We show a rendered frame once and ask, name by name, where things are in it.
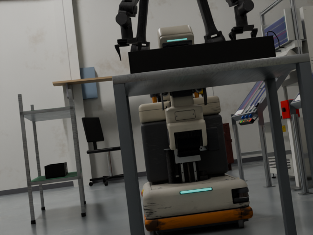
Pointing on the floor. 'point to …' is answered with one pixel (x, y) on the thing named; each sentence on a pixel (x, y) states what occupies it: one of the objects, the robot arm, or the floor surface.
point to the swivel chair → (92, 131)
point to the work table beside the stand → (133, 180)
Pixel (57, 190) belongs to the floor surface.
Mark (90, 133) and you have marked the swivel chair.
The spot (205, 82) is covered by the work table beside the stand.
